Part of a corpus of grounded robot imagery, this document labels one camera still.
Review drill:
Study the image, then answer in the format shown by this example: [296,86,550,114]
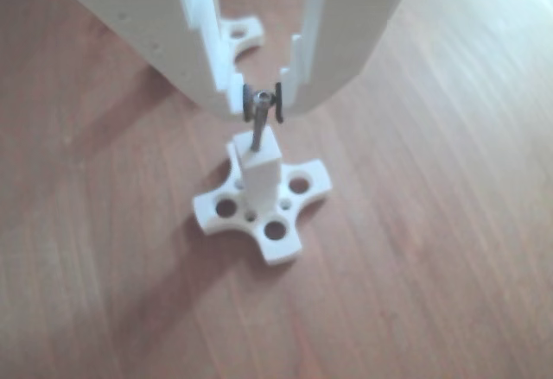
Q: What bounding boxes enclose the small metal screw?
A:
[252,89,273,154]

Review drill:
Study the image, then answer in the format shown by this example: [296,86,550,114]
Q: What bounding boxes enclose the white cross-base post stand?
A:
[218,16,265,63]
[192,130,334,266]

